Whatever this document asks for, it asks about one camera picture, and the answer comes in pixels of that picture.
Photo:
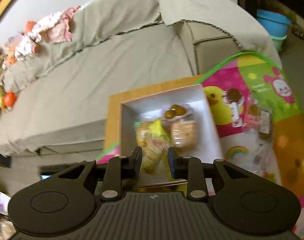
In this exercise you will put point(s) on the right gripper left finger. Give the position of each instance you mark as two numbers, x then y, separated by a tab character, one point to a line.
119	169

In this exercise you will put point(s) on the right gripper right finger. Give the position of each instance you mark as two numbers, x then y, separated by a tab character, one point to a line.
190	169

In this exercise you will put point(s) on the pink cardboard box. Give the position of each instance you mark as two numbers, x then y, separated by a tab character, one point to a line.
150	108

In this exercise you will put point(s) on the square biscuit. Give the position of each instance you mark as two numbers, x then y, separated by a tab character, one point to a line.
183	134

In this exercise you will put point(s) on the yellow snack bar packet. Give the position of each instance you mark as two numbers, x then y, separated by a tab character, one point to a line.
161	143

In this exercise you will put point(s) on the brown spiral cookie pack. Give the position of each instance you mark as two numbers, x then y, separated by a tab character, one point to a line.
234	100

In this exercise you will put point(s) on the brown ddung cookie packet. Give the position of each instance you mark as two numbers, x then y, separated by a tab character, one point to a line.
259	119

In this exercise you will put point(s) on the round bun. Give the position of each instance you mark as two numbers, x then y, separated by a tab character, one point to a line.
144	137

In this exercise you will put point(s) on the brown pastries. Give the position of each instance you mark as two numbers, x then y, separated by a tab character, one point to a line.
177	112

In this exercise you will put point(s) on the beige sofa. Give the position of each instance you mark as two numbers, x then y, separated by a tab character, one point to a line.
69	105

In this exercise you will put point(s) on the colourful cartoon play mat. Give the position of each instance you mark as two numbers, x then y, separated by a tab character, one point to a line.
279	158

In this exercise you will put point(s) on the orange toy ball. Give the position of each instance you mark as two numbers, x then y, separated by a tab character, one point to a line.
9	99

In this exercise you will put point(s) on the pink baby clothes pile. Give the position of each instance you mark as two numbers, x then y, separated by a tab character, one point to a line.
51	29

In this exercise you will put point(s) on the green plastic basin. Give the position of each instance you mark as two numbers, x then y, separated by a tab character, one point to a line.
278	42

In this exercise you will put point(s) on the beige throw blanket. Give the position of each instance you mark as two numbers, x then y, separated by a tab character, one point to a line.
103	19

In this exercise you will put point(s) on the blue plastic basin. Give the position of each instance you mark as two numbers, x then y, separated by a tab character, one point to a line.
276	24

